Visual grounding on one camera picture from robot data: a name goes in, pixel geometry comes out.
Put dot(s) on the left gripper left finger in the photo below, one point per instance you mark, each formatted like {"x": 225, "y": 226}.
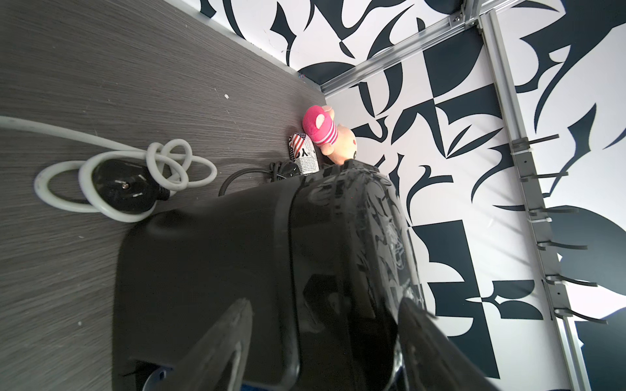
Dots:
{"x": 217, "y": 361}

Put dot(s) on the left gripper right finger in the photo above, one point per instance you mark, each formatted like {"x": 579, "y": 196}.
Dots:
{"x": 431, "y": 361}

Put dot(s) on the black coffee machine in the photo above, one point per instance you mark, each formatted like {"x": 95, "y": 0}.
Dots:
{"x": 324, "y": 260}

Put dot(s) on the pink plush doll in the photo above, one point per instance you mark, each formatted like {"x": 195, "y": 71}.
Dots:
{"x": 336, "y": 142}

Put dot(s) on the aluminium cage frame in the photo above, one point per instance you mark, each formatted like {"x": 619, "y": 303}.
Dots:
{"x": 432, "y": 122}

